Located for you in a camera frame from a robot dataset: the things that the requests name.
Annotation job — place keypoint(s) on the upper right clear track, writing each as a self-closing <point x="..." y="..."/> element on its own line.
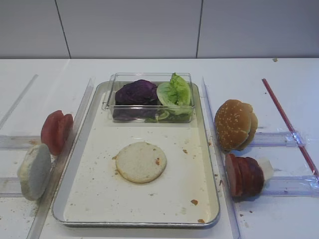
<point x="277" y="139"/>

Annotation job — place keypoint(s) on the sliced meat patties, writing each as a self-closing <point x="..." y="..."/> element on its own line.
<point x="245" y="176"/>

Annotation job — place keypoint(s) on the bun behind sesame top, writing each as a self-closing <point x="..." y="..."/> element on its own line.
<point x="254" y="125"/>

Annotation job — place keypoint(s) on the white pusher block right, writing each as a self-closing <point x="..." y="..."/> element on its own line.
<point x="266" y="167"/>

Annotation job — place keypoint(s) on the clear rail left of tray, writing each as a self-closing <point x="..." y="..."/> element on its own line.
<point x="59" y="166"/>

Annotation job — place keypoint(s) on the tomato slice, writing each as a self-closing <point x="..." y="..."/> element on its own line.
<point x="49" y="132"/>
<point x="64" y="126"/>

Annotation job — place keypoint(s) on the front tomato slice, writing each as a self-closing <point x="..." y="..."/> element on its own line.
<point x="49" y="132"/>

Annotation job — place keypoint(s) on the clear rail right of tray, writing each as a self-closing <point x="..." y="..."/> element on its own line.
<point x="223" y="185"/>

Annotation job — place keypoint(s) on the standing bun slice left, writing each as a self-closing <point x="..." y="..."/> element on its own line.
<point x="34" y="172"/>

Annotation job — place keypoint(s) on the clear plastic container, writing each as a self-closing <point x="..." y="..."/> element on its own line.
<point x="118" y="80"/>

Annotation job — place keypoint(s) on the upper left clear track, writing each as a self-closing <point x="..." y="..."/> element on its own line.
<point x="13" y="142"/>

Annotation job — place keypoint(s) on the green lettuce leaf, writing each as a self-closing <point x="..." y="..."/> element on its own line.
<point x="176" y="92"/>

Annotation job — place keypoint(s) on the purple cabbage leaves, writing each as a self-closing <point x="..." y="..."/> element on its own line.
<point x="137" y="93"/>

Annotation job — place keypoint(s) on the red plastic strip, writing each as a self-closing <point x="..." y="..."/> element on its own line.
<point x="290" y="127"/>

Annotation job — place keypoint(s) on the green lettuce in container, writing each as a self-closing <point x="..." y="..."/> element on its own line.
<point x="170" y="114"/>

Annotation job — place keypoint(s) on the lower right clear track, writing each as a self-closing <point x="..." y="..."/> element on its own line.
<point x="292" y="186"/>

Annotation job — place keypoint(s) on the metal baking tray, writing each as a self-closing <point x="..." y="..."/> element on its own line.
<point x="93" y="193"/>

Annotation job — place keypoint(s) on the clear rail of tray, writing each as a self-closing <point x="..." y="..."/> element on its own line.
<point x="59" y="166"/>
<point x="223" y="185"/>

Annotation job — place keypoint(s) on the bottom bun slice on tray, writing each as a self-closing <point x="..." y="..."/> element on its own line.
<point x="141" y="162"/>

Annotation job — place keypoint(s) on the lower left clear track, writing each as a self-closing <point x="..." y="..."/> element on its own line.
<point x="10" y="187"/>

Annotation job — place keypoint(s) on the clear track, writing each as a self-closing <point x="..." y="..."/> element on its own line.
<point x="10" y="187"/>
<point x="277" y="139"/>
<point x="292" y="186"/>
<point x="13" y="142"/>

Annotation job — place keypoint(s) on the rear tomato slice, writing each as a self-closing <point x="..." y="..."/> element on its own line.
<point x="64" y="126"/>

